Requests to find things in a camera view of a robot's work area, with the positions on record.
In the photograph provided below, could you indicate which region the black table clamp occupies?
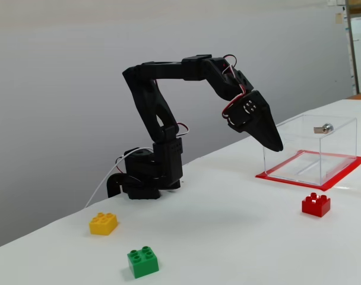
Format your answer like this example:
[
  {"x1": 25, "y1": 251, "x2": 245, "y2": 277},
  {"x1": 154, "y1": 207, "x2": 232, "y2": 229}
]
[{"x1": 106, "y1": 173, "x2": 128, "y2": 199}]

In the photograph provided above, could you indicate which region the transparent plastic box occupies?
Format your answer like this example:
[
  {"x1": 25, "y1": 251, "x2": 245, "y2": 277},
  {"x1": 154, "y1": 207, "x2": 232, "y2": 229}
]
[{"x1": 262, "y1": 114, "x2": 358, "y2": 187}]

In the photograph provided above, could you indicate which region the yellow lego brick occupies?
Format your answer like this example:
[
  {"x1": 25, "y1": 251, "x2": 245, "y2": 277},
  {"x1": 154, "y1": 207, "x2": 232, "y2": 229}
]
[{"x1": 88, "y1": 212, "x2": 119, "y2": 236}]

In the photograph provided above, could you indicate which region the white cabinet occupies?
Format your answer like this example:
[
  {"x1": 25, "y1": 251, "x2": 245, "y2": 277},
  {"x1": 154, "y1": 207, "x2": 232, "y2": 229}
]
[{"x1": 350, "y1": 16, "x2": 361, "y2": 93}]

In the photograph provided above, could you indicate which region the metal box lock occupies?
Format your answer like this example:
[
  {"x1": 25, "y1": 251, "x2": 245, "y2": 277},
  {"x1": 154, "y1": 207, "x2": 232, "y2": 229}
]
[{"x1": 313, "y1": 123, "x2": 334, "y2": 135}]

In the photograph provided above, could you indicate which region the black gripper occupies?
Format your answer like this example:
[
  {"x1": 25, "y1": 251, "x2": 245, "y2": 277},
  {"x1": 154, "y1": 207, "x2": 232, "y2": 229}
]
[{"x1": 223, "y1": 69, "x2": 284, "y2": 153}]

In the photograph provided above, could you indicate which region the white cable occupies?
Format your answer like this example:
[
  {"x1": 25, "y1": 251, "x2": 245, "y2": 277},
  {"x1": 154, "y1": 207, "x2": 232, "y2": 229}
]
[{"x1": 84, "y1": 147, "x2": 154, "y2": 208}]

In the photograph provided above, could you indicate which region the red lego brick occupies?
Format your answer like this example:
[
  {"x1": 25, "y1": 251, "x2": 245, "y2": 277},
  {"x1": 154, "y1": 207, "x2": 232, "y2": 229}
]
[{"x1": 301, "y1": 192, "x2": 331, "y2": 218}]

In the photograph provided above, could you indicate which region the red white black servo wire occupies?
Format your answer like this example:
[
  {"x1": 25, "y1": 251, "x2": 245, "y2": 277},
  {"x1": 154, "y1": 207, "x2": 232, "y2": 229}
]
[
  {"x1": 221, "y1": 55, "x2": 247, "y2": 125},
  {"x1": 115, "y1": 154, "x2": 128, "y2": 176}
]

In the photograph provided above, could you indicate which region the red tape frame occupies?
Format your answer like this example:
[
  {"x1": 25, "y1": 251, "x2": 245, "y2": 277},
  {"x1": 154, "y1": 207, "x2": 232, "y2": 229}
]
[{"x1": 255, "y1": 150, "x2": 361, "y2": 191}]

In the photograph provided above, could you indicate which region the green lego brick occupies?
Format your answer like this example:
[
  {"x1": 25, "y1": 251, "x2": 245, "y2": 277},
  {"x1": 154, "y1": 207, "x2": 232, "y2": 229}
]
[{"x1": 126, "y1": 245, "x2": 160, "y2": 279}]

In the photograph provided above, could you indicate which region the wooden shelf post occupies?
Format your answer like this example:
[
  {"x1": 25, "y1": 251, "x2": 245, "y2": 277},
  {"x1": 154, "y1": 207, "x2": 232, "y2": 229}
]
[{"x1": 345, "y1": 0, "x2": 361, "y2": 96}]

